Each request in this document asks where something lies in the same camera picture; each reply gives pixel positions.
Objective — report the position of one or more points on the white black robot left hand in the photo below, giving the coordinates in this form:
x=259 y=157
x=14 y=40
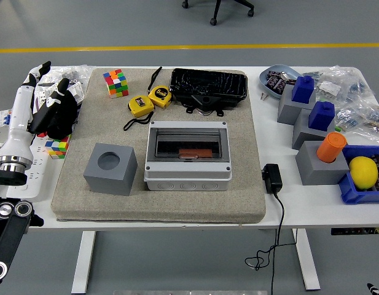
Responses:
x=18 y=123

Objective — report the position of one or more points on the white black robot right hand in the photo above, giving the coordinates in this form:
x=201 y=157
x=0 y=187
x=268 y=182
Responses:
x=376 y=290

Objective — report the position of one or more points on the grey electrical box with lid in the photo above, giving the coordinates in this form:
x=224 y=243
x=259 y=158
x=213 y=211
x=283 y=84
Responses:
x=189 y=178

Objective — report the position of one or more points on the orange cylinder battery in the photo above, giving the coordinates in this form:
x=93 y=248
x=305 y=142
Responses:
x=195 y=153
x=330 y=147

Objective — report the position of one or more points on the white circuit breaker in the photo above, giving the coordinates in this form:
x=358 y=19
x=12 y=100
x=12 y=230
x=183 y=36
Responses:
x=0 y=120

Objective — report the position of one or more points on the black cloth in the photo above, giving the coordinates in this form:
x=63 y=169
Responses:
x=63 y=123

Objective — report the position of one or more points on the multicoloured puzzle cube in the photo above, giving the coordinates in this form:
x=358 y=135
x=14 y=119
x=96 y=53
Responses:
x=116 y=83
x=56 y=147

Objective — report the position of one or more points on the white power strip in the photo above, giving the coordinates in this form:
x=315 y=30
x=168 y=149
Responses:
x=38 y=172

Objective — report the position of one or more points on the black table control panel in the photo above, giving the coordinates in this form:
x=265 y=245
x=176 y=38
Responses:
x=355 y=231

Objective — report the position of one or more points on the white table leg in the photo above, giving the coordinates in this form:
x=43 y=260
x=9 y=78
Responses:
x=307 y=261
x=83 y=261

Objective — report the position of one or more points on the clear bag of dark screws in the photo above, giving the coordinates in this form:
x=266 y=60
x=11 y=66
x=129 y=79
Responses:
x=75 y=73

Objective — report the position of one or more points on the blue storage bin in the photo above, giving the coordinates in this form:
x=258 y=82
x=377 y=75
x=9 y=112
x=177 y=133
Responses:
x=355 y=196

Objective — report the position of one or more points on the grey block with round hole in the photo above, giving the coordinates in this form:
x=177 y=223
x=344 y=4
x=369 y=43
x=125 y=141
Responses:
x=312 y=172
x=109 y=181

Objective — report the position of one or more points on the yellow lemon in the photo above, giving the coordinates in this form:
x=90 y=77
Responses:
x=363 y=172

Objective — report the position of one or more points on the yellow tape measure dark label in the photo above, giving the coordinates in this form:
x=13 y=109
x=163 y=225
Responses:
x=140 y=105

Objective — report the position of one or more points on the yellow tape measure 5m label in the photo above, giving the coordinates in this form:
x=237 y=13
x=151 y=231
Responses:
x=161 y=96

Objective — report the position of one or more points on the black power adapter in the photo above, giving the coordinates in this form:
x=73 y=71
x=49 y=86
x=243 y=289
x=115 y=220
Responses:
x=272 y=178

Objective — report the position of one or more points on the small green connector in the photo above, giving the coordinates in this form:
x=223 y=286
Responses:
x=338 y=129

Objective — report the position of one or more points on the grey-brown mat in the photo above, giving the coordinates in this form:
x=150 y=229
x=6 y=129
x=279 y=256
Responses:
x=164 y=206

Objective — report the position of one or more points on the grey block holder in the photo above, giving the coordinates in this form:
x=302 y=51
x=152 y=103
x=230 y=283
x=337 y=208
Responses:
x=303 y=135
x=287 y=110

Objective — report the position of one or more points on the clear bag of small parts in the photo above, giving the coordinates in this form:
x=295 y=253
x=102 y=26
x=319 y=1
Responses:
x=364 y=118
x=346 y=86
x=313 y=74

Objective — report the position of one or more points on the blue block with knob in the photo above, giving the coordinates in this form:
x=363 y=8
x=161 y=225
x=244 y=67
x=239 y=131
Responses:
x=322 y=118
x=303 y=90

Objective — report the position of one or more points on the black plastic tray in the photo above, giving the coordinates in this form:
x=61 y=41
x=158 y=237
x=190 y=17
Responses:
x=207 y=81

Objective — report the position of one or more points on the small metal screws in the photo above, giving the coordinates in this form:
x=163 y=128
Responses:
x=263 y=96

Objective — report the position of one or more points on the dark patterned packet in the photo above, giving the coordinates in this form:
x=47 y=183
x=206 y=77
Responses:
x=272 y=77
x=281 y=85

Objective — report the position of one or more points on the black office chair base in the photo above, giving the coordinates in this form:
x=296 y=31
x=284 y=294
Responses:
x=217 y=7

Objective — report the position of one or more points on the blue-grey dish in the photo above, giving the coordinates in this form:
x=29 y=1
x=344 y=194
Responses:
x=264 y=86

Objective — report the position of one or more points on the black bracket with hole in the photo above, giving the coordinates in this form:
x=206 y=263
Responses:
x=204 y=101

